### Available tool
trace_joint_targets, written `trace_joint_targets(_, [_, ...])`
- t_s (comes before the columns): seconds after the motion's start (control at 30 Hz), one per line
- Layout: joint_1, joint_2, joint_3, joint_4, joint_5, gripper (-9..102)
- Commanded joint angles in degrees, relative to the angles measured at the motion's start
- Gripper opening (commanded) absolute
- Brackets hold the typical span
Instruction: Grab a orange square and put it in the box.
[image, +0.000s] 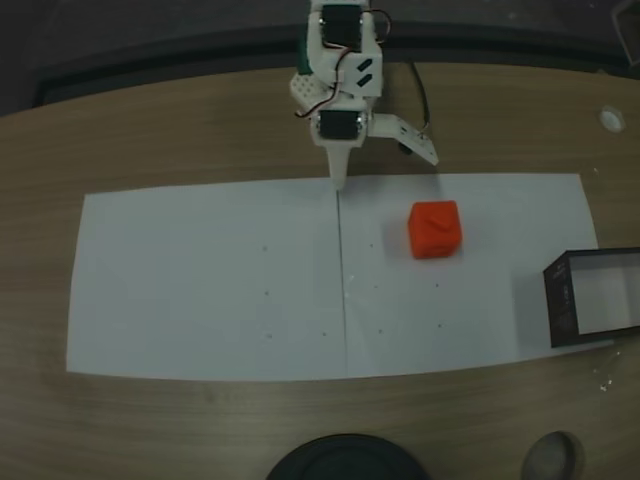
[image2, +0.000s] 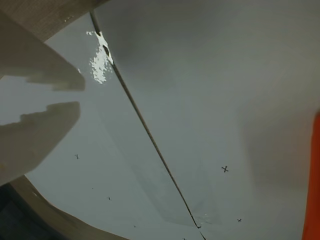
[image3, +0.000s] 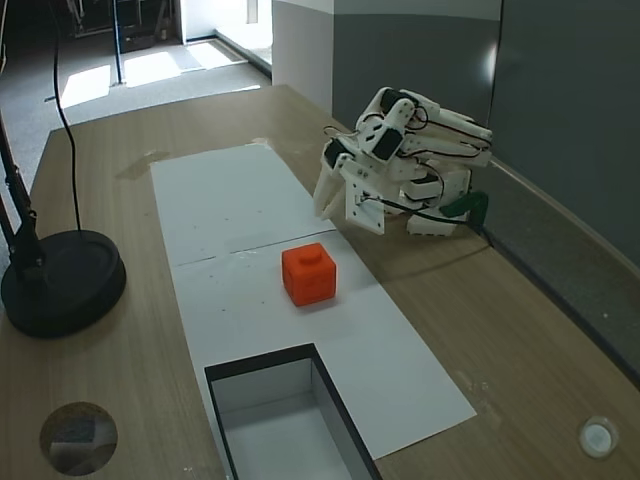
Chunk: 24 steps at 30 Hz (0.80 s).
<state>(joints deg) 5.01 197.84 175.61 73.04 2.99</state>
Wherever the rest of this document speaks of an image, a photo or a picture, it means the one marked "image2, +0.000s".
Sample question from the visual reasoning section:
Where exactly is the clear adhesive tape piece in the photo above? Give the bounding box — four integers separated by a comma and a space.
85, 29, 115, 85

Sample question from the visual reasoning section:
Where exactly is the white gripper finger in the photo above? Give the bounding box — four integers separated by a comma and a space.
0, 100, 81, 187
0, 11, 86, 92

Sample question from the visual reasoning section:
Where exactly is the white paper sheet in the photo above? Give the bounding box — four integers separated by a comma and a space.
0, 11, 202, 240
90, 0, 320, 240

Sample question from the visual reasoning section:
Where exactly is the orange plastic cube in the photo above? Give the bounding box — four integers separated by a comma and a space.
301, 108, 320, 240

